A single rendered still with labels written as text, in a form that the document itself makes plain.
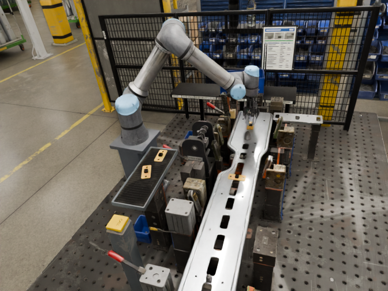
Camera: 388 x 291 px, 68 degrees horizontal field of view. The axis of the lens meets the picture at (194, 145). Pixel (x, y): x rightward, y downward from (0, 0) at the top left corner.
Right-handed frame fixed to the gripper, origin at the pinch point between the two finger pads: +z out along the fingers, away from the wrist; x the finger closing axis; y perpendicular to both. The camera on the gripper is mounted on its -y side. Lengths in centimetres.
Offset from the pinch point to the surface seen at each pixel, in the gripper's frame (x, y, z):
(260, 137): 7.1, 10.0, 2.7
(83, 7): -227, -175, -37
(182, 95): -54, -32, 1
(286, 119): 20.0, -12.4, 2.7
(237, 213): 4, 69, 2
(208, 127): -18.1, 29.0, -13.2
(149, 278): -18, 107, -4
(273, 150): 15.0, 20.7, 3.6
